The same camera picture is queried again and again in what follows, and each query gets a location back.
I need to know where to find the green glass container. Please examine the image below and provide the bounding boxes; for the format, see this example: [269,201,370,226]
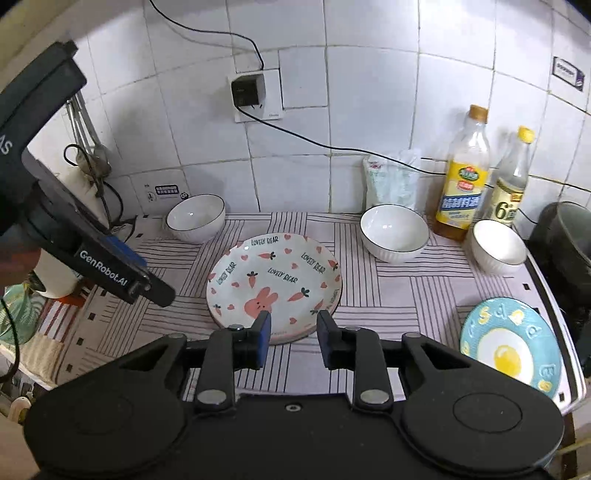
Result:
[0,282,43,346]

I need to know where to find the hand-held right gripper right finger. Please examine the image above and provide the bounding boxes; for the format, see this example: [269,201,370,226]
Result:
[316,309,467,411]

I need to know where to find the yellow label cooking wine bottle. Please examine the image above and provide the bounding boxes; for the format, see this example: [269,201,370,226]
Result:
[434,104,491,242]

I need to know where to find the striped white table mat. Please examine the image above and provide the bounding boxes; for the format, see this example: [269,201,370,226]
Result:
[58,211,585,414]

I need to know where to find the white plastic salt bag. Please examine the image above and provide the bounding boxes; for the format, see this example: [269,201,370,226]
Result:
[364,148,423,214]

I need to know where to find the small white wall label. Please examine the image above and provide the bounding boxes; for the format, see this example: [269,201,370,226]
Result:
[143,181,191,204]

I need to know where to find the white rabbit carrot print plate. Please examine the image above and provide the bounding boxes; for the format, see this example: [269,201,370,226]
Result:
[206,233,344,345]

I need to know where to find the black power cable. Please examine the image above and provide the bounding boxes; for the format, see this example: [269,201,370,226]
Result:
[148,0,265,71]
[236,106,555,182]

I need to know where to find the hanging metal kitchen utensils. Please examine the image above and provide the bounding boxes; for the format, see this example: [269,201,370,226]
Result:
[64,90,112,185]

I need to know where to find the white wall socket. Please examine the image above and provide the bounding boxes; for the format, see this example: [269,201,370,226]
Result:
[227,68,283,123]

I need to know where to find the clear vinegar bottle yellow cap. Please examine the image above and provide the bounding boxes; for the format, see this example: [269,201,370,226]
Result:
[487,126,535,228]

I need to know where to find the blue fried egg print plate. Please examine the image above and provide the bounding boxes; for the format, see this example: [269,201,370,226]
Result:
[460,298,563,401]

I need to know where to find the dark metal pot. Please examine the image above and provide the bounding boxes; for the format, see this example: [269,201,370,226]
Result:
[529,202,591,289]

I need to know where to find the white cup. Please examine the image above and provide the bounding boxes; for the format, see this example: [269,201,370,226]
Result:
[33,249,83,299]

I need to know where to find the black power plug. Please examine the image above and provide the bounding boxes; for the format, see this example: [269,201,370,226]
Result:
[231,74,267,109]

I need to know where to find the white bowl dark rim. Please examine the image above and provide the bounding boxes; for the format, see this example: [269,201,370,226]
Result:
[360,204,430,264]
[165,194,226,244]
[470,219,528,276]

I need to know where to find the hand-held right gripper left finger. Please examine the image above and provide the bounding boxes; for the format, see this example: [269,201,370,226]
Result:
[108,310,271,414]

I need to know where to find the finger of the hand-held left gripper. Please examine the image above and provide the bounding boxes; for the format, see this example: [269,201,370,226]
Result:
[99,233,177,308]

